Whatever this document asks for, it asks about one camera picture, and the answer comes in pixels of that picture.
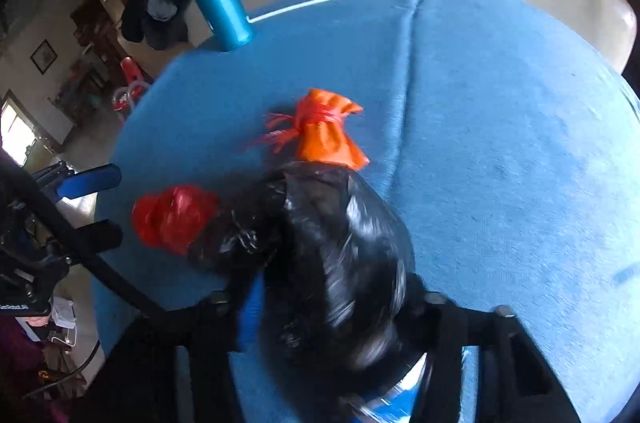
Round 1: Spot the orange plastic bag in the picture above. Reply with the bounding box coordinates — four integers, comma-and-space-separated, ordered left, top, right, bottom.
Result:
242, 88, 371, 171

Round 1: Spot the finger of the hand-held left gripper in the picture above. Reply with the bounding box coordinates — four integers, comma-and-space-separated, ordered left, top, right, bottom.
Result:
54, 163, 122, 201
66, 219, 124, 256

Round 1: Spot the dark grey padded jacket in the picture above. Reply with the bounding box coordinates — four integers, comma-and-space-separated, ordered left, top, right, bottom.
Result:
142, 16, 190, 51

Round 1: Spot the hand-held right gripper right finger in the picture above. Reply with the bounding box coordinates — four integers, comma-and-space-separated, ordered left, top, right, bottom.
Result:
400, 273, 583, 423

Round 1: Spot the black plastic bag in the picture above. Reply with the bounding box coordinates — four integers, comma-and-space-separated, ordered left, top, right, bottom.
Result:
187, 160, 431, 404

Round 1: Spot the person's left forearm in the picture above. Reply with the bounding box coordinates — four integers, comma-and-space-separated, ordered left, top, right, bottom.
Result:
0, 315, 66, 423

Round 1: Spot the blue tablecloth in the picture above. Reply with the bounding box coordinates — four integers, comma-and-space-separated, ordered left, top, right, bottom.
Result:
90, 0, 640, 423

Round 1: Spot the framed wall picture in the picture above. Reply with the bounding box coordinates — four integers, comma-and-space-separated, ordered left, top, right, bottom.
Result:
30, 38, 57, 72

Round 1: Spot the cluttered wooden shelf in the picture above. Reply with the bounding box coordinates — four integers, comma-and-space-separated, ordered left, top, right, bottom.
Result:
52, 48, 113, 139

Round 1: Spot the window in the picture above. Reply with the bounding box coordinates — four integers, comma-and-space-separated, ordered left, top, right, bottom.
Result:
0, 96, 51, 166

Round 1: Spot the red plastic bag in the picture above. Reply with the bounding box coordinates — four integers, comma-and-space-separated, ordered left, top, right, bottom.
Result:
131, 186, 221, 256

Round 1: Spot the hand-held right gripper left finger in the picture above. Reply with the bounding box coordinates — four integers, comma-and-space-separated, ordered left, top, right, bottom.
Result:
70, 285, 261, 423

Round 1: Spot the black jacket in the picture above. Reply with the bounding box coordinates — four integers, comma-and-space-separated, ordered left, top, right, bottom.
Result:
121, 0, 156, 44

